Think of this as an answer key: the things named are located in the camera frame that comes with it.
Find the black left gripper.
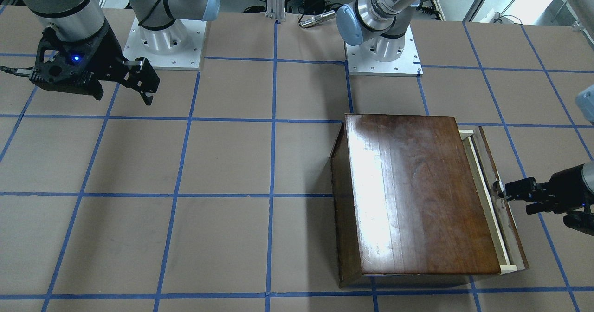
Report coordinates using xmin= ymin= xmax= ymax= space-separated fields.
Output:
xmin=499 ymin=162 xmax=594 ymax=236

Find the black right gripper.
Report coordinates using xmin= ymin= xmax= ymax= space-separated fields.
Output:
xmin=28 ymin=22 xmax=161 ymax=105

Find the wooden drawer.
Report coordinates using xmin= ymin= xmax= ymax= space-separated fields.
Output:
xmin=458 ymin=127 xmax=529 ymax=274

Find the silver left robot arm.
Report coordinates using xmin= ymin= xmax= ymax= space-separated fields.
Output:
xmin=336 ymin=0 xmax=593 ymax=235

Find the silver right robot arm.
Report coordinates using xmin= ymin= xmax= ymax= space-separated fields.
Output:
xmin=1 ymin=0 xmax=220 ymax=105

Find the dark wooden drawer cabinet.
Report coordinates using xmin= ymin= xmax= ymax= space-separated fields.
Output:
xmin=330 ymin=114 xmax=501 ymax=287

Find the silver metal cylinder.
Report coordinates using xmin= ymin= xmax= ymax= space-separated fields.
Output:
xmin=298 ymin=10 xmax=336 ymax=29

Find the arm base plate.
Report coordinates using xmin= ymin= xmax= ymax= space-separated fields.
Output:
xmin=344 ymin=26 xmax=424 ymax=77
xmin=123 ymin=18 xmax=209 ymax=71

